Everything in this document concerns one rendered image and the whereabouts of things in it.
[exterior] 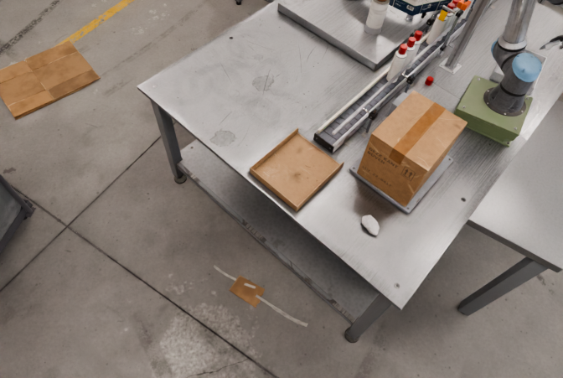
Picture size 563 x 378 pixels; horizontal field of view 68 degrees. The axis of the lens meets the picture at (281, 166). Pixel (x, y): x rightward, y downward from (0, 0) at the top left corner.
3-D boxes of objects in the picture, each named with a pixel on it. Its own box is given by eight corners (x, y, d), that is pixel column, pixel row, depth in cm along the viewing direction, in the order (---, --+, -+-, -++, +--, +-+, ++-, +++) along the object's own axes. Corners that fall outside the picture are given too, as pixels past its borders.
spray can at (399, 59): (389, 74, 205) (402, 40, 188) (399, 80, 203) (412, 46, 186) (384, 79, 203) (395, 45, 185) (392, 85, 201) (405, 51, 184)
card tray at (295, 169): (296, 132, 188) (297, 126, 185) (343, 166, 179) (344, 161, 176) (250, 173, 175) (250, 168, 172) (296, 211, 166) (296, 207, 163)
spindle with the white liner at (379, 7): (370, 21, 226) (384, -31, 201) (384, 29, 223) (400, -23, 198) (360, 28, 222) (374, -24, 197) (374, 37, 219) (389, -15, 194)
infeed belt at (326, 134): (488, -13, 257) (491, -19, 254) (500, -8, 254) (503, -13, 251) (315, 139, 185) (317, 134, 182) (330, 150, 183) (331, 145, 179)
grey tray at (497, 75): (504, 49, 227) (508, 42, 223) (541, 64, 222) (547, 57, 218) (489, 78, 214) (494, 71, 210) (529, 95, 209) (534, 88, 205)
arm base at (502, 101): (496, 85, 201) (505, 69, 193) (526, 100, 196) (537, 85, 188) (482, 101, 194) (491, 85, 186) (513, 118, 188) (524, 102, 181)
